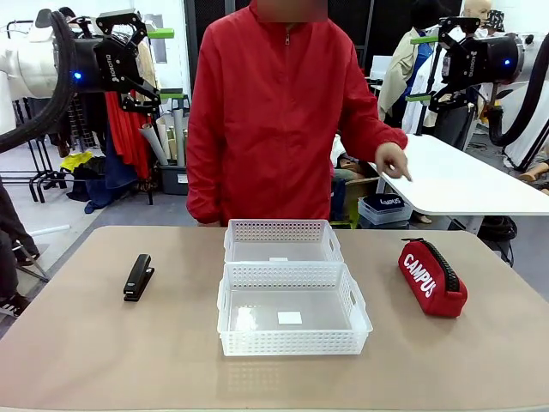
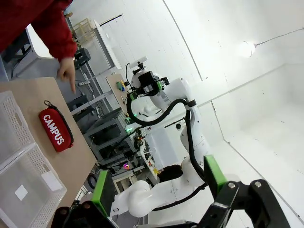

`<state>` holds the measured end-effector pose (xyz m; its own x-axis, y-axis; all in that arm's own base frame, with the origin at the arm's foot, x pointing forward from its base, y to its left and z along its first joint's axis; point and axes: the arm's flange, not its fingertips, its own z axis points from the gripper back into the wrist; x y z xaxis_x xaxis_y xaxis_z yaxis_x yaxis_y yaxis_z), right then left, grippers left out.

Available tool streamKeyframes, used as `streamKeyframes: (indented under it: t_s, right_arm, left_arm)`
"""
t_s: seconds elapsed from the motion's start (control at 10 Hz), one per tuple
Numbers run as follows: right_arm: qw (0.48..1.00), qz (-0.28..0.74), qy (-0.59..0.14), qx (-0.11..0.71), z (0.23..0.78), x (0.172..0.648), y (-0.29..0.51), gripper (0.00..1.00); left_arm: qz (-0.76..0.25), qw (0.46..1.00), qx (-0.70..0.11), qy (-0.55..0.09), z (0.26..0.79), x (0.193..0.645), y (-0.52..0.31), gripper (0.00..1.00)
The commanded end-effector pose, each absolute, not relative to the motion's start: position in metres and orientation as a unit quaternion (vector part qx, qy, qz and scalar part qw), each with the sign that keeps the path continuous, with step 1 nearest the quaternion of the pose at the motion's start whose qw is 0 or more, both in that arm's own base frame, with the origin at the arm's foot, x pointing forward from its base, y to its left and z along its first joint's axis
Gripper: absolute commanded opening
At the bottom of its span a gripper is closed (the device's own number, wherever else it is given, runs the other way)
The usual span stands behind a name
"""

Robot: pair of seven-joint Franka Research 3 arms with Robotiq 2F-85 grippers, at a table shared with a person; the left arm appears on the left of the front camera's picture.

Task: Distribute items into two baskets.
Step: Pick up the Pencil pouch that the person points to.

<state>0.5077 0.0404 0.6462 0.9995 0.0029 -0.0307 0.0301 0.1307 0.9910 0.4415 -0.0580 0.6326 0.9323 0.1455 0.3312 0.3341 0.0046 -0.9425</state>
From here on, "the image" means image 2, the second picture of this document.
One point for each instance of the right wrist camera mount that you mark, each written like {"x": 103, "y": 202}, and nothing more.
{"x": 140, "y": 60}

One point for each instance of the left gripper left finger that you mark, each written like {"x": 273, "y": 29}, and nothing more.
{"x": 102, "y": 190}

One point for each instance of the person's left hand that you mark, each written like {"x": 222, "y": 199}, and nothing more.
{"x": 66, "y": 70}

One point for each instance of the person's left forearm red sleeve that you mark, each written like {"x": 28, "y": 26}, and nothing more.
{"x": 64, "y": 40}

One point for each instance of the grey metal equipment rack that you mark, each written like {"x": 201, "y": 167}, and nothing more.
{"x": 107, "y": 135}

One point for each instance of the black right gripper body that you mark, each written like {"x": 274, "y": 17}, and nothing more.
{"x": 145, "y": 79}

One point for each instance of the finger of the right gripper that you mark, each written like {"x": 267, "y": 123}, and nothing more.
{"x": 134, "y": 95}
{"x": 162, "y": 83}

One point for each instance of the red CAMPUS zipper pouch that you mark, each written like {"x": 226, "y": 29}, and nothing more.
{"x": 55, "y": 128}

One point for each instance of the white perforated plastic basket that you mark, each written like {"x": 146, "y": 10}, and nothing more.
{"x": 12, "y": 123}
{"x": 28, "y": 187}

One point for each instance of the person in red jacket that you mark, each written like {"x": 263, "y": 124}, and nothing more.
{"x": 16, "y": 19}

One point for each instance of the wooden task board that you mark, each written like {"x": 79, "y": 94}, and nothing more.
{"x": 117, "y": 89}

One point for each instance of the hanging light bulb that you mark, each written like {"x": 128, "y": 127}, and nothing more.
{"x": 247, "y": 49}

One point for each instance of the wooden lattice frame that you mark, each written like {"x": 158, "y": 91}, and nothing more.
{"x": 84, "y": 29}

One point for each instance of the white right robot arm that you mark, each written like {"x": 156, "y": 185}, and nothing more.
{"x": 185, "y": 90}

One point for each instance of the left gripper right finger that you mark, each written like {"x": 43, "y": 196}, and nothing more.
{"x": 213, "y": 175}

